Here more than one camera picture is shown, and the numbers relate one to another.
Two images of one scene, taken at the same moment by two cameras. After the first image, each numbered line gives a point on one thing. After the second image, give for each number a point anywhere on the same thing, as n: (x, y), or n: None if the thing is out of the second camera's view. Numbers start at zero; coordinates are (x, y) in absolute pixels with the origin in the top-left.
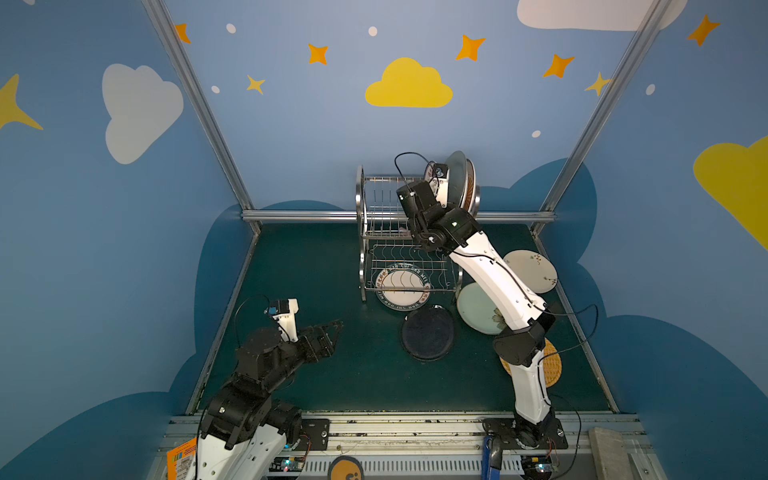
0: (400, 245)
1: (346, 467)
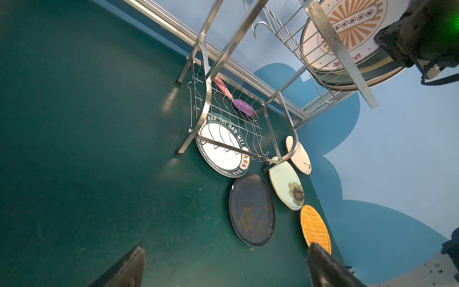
0: (251, 70)
1: None
